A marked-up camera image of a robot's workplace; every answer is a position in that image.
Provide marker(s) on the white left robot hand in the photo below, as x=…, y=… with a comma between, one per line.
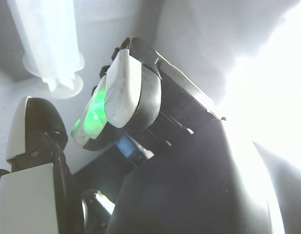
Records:
x=189, y=170

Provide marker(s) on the white plastic cylinder part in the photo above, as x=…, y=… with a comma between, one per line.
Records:
x=47, y=36

